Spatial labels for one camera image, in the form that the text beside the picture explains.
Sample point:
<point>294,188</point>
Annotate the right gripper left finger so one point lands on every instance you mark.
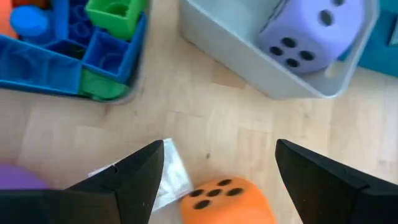
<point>130,193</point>

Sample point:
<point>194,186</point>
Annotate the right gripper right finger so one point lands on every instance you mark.
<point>326,193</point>

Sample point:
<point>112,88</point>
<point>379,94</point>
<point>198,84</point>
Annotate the green toy brick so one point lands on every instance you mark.
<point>102,88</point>

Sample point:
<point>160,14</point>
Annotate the blue toy block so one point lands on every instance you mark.
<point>37,68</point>

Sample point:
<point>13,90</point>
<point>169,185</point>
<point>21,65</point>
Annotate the purple foam die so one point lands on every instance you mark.
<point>311,31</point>

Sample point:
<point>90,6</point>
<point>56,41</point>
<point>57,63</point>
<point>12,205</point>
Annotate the orange foam die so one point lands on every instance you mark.
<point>242,211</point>

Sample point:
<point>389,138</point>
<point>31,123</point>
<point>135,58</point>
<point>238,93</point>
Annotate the smoky transparent tray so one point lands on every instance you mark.
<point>136,84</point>

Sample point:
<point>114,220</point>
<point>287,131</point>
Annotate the purple plastic bucket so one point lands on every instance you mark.
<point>15,179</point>

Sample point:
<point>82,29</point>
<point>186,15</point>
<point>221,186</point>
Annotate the teal plastic bin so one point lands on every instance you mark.
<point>376,53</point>

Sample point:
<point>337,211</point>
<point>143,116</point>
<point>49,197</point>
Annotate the white plastic bin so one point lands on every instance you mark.
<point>233,46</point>

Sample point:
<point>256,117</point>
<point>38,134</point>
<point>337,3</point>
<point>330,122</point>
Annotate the dark blue toy brick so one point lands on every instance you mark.
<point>74,21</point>

